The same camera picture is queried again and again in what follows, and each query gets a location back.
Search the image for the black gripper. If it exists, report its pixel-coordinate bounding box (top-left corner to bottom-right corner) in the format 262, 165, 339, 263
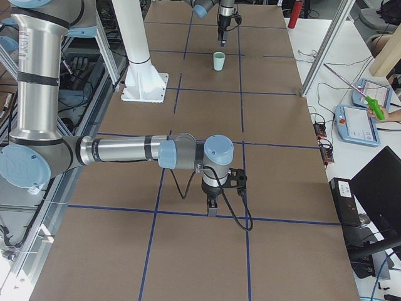
217, 14, 231, 47

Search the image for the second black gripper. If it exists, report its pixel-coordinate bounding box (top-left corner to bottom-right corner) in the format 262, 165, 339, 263
201, 181, 222, 216

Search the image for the mint green cup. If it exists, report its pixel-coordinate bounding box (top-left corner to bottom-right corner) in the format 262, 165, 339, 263
213, 51, 226, 61
213, 59, 225, 71

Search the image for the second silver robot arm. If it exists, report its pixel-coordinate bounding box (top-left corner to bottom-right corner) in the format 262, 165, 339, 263
1, 1, 234, 216

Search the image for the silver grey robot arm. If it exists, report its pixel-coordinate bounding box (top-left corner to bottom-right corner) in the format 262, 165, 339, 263
185, 0, 235, 31

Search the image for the person hand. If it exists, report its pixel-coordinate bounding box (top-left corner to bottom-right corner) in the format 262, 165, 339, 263
367, 105, 391, 122

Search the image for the black computer box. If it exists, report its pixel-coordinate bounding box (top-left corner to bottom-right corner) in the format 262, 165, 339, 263
329, 177, 360, 227

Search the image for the black orange usb hub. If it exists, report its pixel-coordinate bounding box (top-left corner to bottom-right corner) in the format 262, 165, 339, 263
313, 122, 327, 139

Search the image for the near teach pendant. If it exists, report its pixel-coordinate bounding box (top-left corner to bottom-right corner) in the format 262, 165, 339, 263
335, 105, 380, 147

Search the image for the teach pendant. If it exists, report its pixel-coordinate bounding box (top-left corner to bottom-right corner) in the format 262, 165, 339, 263
352, 78, 392, 109
335, 105, 380, 147

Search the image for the black monitor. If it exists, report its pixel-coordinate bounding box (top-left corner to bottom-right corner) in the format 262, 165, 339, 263
351, 146, 400, 238

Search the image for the far teach pendant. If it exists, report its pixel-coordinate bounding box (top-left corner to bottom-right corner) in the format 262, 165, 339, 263
352, 78, 392, 109

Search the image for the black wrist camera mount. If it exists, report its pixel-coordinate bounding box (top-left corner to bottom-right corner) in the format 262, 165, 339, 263
231, 10, 242, 26

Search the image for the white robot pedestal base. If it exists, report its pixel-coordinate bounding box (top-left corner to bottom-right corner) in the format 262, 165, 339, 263
112, 0, 169, 103

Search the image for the aluminium frame post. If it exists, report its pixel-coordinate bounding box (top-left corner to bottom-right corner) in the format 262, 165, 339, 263
300, 0, 355, 97

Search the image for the green handled tool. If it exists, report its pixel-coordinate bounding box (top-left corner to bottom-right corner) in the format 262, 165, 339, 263
323, 63, 385, 120

